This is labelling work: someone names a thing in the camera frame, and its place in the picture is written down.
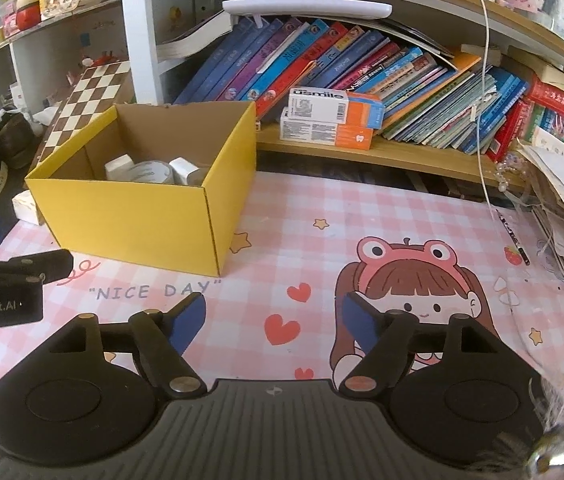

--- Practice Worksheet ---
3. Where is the red round doll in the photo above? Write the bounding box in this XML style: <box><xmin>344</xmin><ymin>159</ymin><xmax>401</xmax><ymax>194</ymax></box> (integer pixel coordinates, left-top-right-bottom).
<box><xmin>15</xmin><ymin>0</ymin><xmax>41</xmax><ymax>32</ymax></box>

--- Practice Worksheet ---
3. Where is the white foam cube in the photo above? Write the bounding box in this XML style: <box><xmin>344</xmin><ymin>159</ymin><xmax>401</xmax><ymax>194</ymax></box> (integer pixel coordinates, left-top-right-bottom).
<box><xmin>104</xmin><ymin>154</ymin><xmax>134</xmax><ymax>182</ymax></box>

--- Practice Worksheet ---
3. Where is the row of leaning books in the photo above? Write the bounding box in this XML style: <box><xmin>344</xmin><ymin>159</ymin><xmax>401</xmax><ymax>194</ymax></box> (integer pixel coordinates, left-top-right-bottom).
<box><xmin>176</xmin><ymin>15</ymin><xmax>564</xmax><ymax>157</ymax></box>

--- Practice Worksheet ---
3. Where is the lower orange white toothpaste box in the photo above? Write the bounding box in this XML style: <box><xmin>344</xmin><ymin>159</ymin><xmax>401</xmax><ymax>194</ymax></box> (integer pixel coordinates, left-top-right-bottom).
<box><xmin>280</xmin><ymin>108</ymin><xmax>374</xmax><ymax>151</ymax></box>

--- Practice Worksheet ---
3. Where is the white charger block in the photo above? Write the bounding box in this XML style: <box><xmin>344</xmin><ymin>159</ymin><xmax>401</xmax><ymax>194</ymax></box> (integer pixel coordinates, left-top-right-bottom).
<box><xmin>168</xmin><ymin>157</ymin><xmax>208</xmax><ymax>186</ymax></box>

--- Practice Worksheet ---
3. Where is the upper orange white toothpaste box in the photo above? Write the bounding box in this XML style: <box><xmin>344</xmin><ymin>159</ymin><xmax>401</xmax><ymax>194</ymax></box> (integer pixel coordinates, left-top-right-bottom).
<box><xmin>286</xmin><ymin>87</ymin><xmax>384</xmax><ymax>130</ymax></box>

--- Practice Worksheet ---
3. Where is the orange white toothpaste box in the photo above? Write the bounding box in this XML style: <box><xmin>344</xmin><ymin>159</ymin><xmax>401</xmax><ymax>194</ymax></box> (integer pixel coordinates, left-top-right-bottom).
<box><xmin>280</xmin><ymin>108</ymin><xmax>374</xmax><ymax>151</ymax></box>
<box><xmin>286</xmin><ymin>87</ymin><xmax>384</xmax><ymax>130</ymax></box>

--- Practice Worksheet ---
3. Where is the white hanging cable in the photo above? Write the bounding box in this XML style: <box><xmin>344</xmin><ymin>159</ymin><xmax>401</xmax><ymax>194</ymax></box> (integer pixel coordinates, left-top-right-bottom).
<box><xmin>426</xmin><ymin>0</ymin><xmax>523</xmax><ymax>241</ymax></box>

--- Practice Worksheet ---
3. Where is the clear packing tape roll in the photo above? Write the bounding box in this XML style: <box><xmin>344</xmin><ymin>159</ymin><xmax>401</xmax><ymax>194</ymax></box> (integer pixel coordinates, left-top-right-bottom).
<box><xmin>126</xmin><ymin>160</ymin><xmax>175</xmax><ymax>184</ymax></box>

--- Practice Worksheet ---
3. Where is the yellow cardboard box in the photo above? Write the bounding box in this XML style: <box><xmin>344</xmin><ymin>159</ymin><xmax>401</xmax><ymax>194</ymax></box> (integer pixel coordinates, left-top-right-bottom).
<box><xmin>26</xmin><ymin>102</ymin><xmax>256</xmax><ymax>276</ymax></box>

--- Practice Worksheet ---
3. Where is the black pen on mat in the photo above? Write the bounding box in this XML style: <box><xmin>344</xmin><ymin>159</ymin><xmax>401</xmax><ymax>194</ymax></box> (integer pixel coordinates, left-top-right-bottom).
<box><xmin>495</xmin><ymin>210</ymin><xmax>530</xmax><ymax>266</ymax></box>

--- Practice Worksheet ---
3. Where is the brown white chessboard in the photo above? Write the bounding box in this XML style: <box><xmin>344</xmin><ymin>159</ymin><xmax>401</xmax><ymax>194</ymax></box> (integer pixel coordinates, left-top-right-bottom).
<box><xmin>29</xmin><ymin>61</ymin><xmax>134</xmax><ymax>170</ymax></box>

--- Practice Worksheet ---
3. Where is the thick white lying book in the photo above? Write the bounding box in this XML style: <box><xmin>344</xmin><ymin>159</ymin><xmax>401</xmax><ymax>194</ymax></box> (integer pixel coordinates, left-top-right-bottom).
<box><xmin>156</xmin><ymin>11</ymin><xmax>234</xmax><ymax>61</ymax></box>

